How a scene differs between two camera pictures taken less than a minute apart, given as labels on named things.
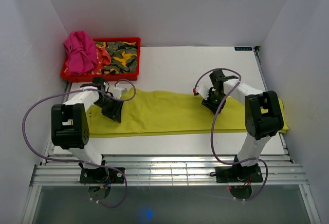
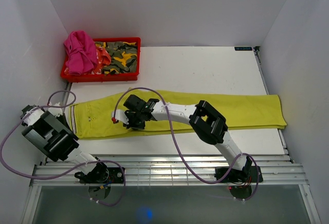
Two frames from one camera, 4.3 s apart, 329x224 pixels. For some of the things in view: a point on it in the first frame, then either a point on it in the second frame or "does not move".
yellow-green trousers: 151,111 does not move
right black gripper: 208,104 to 130,125
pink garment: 81,52 does not move
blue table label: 243,49 does not move
